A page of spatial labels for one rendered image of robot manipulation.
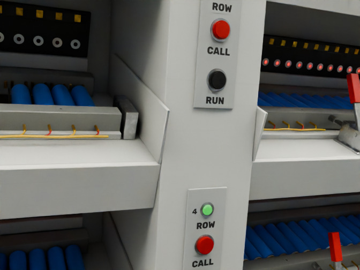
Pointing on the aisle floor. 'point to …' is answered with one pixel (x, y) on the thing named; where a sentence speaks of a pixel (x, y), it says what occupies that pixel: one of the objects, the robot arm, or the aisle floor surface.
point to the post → (188, 127)
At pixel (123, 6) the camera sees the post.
